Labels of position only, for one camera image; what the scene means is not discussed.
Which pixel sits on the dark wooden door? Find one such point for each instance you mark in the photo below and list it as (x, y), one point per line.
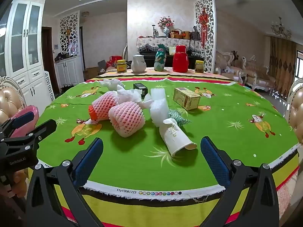
(48, 59)

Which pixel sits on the small black carton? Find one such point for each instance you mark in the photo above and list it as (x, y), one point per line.
(140, 89)

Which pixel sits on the red gift bags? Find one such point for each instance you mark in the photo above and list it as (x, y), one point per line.
(114, 61)

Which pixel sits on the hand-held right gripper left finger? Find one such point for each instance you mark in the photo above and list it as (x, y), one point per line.
(90, 162)

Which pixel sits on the cream ornate dining chair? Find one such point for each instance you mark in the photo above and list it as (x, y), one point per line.
(7, 104)
(125, 52)
(296, 113)

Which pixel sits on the pink foam net with orange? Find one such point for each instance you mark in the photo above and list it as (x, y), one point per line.
(103, 107)

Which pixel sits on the dark handbag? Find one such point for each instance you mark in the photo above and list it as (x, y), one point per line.
(196, 34)

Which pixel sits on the dark clutter on shoe cabinet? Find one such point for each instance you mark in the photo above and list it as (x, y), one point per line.
(64, 57)

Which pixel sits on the pink lined waste bin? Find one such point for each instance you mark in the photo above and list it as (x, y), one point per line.
(26, 130)

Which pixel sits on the white shoe cabinet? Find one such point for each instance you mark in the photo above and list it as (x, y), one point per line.
(68, 71)

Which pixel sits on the red thermos flask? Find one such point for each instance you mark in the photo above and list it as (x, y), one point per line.
(181, 60)

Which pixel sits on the white foam wrap sheet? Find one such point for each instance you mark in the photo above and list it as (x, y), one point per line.
(161, 112)

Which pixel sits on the yellow lidded jar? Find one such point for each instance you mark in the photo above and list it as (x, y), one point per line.
(121, 66)

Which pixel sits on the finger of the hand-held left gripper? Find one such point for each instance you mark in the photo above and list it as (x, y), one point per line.
(45, 128)
(23, 120)

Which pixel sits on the person's left hand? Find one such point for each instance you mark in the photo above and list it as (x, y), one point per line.
(20, 182)

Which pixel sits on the cream ornate armchair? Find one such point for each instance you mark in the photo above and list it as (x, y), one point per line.
(224, 62)
(255, 73)

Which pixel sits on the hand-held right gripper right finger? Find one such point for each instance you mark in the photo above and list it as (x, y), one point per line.
(213, 162)

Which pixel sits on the white paper towel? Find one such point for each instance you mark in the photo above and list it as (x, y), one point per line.
(112, 84)

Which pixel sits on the glass jar with yellow lid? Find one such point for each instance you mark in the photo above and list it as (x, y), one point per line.
(199, 66)

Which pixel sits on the white paper cup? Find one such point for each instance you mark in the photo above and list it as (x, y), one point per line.
(176, 137)

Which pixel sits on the green cartoon print tablecloth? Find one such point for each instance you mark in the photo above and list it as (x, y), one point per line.
(142, 170)

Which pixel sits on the white ceramic teapot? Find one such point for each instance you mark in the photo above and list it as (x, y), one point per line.
(138, 64)

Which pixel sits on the white carved lattice screen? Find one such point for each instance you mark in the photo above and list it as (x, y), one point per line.
(209, 35)
(69, 33)

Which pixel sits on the green striped wrapper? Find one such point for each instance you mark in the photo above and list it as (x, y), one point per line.
(181, 120)

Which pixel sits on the floral lace cloth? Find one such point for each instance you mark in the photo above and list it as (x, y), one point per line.
(151, 43)

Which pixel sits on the pink foam fruit net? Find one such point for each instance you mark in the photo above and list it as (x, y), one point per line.
(127, 120)

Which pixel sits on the glass chandelier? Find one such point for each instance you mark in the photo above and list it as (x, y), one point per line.
(281, 29)

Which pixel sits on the brown patterned curtain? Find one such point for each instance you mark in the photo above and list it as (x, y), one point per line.
(283, 61)

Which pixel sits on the white foam fruit net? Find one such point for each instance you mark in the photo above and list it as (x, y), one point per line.
(129, 96)

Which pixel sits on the round ceiling light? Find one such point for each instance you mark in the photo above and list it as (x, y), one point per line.
(85, 14)

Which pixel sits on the red knot hanging ornament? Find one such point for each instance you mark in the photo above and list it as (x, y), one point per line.
(203, 20)

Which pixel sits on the white glass door cabinet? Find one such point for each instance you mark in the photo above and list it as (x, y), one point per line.
(23, 40)

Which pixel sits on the pink flower bouquet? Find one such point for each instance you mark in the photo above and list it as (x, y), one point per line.
(166, 21)

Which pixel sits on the cream canister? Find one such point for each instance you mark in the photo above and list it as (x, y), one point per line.
(171, 50)

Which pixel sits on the black sideboard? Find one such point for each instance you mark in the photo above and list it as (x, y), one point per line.
(148, 58)

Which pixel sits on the blue white porcelain vase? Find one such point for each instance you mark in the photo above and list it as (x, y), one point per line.
(166, 32)

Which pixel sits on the tan cardboard carton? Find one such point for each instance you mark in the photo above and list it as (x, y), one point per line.
(187, 99)

